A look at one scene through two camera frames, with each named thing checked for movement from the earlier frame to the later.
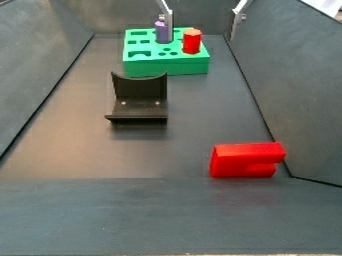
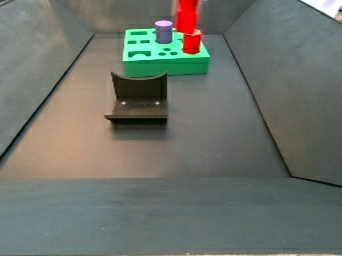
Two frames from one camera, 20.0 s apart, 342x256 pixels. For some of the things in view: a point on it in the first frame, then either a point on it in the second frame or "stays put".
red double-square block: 246,160 -> 187,16
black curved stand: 141,100 stays put
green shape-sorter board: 148,59 stays put
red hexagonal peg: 191,41 stays put
